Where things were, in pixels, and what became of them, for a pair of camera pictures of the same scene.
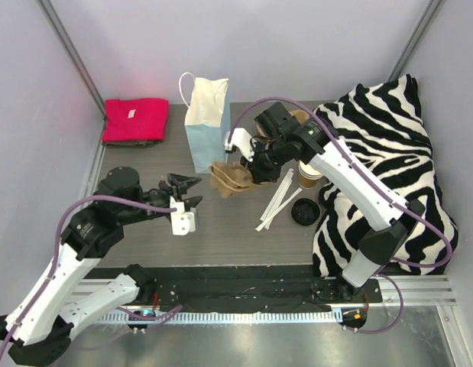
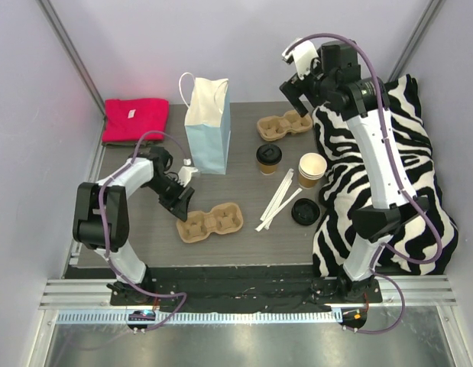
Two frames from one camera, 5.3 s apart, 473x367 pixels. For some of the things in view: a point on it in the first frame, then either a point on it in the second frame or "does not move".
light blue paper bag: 207,121 does not move
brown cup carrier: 228,178 → 223,218
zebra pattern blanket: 383,123 does not move
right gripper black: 260,164 → 294,86
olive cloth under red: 131,144 does not move
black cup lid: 306,212 does not move
